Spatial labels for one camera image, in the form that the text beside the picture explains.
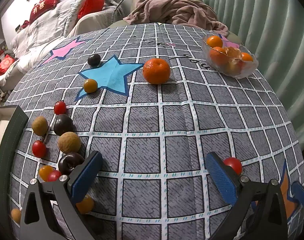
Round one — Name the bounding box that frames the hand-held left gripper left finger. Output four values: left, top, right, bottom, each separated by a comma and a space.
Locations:
20, 151, 103, 240

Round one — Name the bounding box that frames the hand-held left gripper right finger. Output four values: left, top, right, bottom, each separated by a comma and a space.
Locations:
205, 151, 289, 240

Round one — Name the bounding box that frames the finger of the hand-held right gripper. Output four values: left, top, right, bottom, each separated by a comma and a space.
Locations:
290, 181, 304, 208

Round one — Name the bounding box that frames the red cherry tomato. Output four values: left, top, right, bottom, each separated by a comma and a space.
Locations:
47, 170, 62, 182
32, 140, 47, 158
223, 157, 243, 176
53, 101, 67, 115

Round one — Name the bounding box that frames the dark purple plum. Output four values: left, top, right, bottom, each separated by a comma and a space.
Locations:
58, 152, 85, 176
53, 114, 74, 136
88, 53, 101, 68

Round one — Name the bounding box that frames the yellow cherry tomato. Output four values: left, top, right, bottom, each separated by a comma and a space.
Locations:
75, 194, 95, 215
83, 79, 98, 93
38, 165, 55, 182

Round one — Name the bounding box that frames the longan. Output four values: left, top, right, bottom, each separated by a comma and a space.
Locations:
11, 208, 22, 224
57, 132, 81, 154
32, 116, 48, 135

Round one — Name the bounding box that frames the green box with white inside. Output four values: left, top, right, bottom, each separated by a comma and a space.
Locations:
0, 105, 30, 230

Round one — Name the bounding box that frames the grey checked star tablecloth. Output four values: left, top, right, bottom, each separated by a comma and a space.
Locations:
5, 22, 304, 240

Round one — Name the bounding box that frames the glass bowl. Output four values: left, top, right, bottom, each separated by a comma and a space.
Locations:
201, 34, 259, 79

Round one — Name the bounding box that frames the reddish fruit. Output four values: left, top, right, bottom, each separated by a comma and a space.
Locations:
225, 60, 245, 74

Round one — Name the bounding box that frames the peeled mandarin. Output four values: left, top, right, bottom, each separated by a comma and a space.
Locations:
223, 46, 243, 60

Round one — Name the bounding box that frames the red patterned pillow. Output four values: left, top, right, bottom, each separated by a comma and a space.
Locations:
0, 54, 16, 76

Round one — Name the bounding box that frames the pale green curtain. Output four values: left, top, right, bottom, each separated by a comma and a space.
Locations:
203, 0, 304, 150

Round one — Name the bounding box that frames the sofa with white cover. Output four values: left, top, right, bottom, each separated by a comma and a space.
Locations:
0, 0, 132, 92

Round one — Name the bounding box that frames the plain red pillow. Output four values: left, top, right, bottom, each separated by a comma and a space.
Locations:
78, 0, 105, 20

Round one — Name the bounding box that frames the pink blanket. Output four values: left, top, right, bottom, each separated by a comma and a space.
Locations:
123, 0, 230, 37

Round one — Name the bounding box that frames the red pillow with characters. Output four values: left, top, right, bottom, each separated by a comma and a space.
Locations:
29, 0, 62, 23

